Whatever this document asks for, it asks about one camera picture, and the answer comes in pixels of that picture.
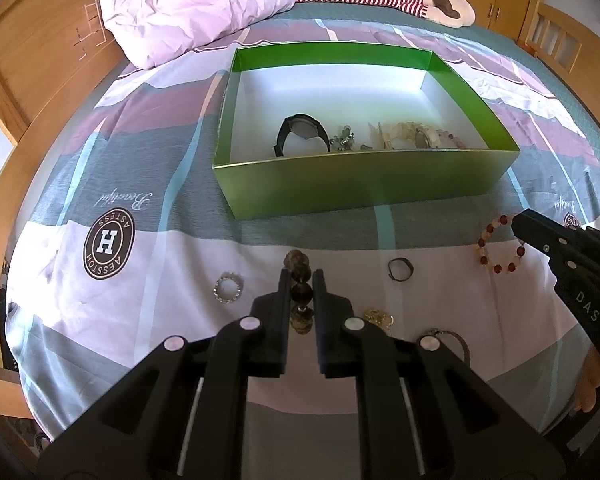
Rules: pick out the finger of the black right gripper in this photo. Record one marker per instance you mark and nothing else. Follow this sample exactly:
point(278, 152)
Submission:
point(547, 236)

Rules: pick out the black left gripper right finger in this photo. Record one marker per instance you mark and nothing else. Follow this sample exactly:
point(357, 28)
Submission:
point(339, 332)

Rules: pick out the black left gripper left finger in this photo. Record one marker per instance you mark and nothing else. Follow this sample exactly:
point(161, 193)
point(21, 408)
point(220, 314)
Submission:
point(256, 345)

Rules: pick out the silver charm jewelry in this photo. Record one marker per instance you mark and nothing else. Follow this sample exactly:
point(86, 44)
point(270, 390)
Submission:
point(343, 141)

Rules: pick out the person's right hand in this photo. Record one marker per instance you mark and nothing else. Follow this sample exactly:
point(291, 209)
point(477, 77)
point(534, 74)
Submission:
point(588, 382)

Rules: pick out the brown leather bangle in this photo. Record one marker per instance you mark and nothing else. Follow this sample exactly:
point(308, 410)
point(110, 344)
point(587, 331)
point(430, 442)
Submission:
point(433, 339)

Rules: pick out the striped bed sheet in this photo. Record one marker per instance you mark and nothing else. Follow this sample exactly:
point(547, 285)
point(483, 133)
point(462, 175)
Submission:
point(132, 240)

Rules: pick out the black wristwatch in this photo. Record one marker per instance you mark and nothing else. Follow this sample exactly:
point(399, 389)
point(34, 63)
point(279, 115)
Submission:
point(302, 125)

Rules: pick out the green cardboard box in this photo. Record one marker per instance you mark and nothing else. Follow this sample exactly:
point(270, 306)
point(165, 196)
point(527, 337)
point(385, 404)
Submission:
point(349, 83)

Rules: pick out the pink pillow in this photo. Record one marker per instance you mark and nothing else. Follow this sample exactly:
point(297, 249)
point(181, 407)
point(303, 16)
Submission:
point(153, 32)

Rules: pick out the gold chain jewelry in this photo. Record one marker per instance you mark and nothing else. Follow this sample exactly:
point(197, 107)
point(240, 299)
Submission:
point(380, 318)

